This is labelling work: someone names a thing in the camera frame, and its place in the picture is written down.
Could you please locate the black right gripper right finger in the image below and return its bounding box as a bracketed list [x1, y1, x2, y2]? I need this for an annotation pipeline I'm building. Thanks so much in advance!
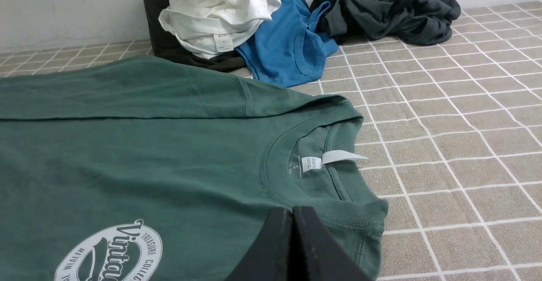
[292, 207, 370, 281]

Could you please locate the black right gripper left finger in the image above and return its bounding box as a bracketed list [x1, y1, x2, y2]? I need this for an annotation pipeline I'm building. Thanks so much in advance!
[226, 207, 293, 281]

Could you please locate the green long-sleeve top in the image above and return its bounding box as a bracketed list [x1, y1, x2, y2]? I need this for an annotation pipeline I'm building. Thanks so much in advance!
[1, 56, 388, 281]

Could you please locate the beige checkered tablecloth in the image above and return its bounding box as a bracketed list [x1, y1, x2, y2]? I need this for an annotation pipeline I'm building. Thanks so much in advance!
[1, 2, 541, 281]

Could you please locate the blue t-shirt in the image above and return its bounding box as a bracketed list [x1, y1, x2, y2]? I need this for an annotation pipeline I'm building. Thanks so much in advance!
[236, 0, 338, 88]

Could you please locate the black garment under white shirt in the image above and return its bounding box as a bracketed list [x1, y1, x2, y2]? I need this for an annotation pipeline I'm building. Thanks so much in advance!
[143, 0, 246, 72]

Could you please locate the white t-shirt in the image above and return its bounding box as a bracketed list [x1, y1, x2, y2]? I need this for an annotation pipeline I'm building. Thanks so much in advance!
[158, 0, 282, 60]

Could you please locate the dark grey crumpled garment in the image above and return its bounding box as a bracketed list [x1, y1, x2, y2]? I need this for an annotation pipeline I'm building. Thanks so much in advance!
[310, 0, 461, 46]

